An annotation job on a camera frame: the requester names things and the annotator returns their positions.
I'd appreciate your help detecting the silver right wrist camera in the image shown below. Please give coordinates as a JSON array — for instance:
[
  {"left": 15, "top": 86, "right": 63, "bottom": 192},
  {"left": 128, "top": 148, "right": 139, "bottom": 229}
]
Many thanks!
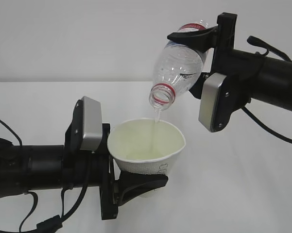
[{"left": 198, "top": 73, "right": 231, "bottom": 133}]

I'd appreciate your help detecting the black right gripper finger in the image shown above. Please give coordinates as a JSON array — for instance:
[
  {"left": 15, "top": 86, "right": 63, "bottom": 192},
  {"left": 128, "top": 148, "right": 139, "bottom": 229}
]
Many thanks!
[
  {"left": 189, "top": 72, "right": 209, "bottom": 99},
  {"left": 167, "top": 26, "right": 218, "bottom": 52}
]

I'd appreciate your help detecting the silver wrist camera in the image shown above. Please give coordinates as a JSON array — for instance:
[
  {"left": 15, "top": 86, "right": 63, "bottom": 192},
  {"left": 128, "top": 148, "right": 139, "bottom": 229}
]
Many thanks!
[
  {"left": 198, "top": 73, "right": 231, "bottom": 133},
  {"left": 64, "top": 96, "right": 103, "bottom": 152}
]

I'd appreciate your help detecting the clear water bottle red label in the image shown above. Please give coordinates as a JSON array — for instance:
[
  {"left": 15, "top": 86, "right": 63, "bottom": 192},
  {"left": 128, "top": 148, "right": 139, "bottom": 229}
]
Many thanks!
[{"left": 148, "top": 19, "right": 211, "bottom": 111}]

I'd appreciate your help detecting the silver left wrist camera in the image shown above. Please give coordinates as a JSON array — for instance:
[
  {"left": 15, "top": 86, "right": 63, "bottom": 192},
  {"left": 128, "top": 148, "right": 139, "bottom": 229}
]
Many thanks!
[{"left": 64, "top": 96, "right": 103, "bottom": 152}]

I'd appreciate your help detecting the white paper coffee cup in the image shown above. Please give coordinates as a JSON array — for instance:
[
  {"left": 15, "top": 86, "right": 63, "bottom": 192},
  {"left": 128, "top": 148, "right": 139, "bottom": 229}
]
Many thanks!
[{"left": 107, "top": 117, "right": 187, "bottom": 199}]

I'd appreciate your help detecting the black right camera cable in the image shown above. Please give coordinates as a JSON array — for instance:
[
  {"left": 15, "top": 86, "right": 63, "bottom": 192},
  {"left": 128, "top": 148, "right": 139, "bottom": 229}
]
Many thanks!
[{"left": 242, "top": 35, "right": 292, "bottom": 149}]

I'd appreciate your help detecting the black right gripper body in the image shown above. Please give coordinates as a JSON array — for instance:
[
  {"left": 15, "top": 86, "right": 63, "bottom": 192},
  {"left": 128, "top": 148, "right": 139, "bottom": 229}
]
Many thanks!
[{"left": 208, "top": 12, "right": 265, "bottom": 112}]

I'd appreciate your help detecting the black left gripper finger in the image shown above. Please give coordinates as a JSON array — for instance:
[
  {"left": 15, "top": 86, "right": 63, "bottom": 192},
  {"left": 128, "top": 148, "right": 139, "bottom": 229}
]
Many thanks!
[{"left": 114, "top": 171, "right": 168, "bottom": 206}]

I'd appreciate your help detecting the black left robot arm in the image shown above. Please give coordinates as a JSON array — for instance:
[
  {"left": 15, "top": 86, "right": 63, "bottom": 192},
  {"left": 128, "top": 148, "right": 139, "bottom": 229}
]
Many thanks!
[{"left": 0, "top": 123, "right": 168, "bottom": 220}]

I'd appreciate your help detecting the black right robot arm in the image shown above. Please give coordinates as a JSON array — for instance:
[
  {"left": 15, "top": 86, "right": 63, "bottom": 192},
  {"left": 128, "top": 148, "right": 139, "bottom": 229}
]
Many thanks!
[{"left": 167, "top": 13, "right": 292, "bottom": 117}]

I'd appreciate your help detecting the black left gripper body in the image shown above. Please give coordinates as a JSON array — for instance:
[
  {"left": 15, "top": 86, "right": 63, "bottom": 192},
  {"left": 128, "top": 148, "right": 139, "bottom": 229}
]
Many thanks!
[{"left": 89, "top": 123, "right": 118, "bottom": 214}]

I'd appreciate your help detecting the black left camera cable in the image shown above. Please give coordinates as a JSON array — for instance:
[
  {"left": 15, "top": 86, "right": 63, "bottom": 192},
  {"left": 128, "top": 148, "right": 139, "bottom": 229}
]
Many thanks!
[{"left": 0, "top": 116, "right": 93, "bottom": 233}]

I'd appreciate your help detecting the black camera cable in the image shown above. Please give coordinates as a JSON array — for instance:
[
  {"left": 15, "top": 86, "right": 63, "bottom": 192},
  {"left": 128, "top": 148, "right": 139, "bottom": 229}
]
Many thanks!
[
  {"left": 242, "top": 35, "right": 292, "bottom": 149},
  {"left": 0, "top": 116, "right": 93, "bottom": 233}
]

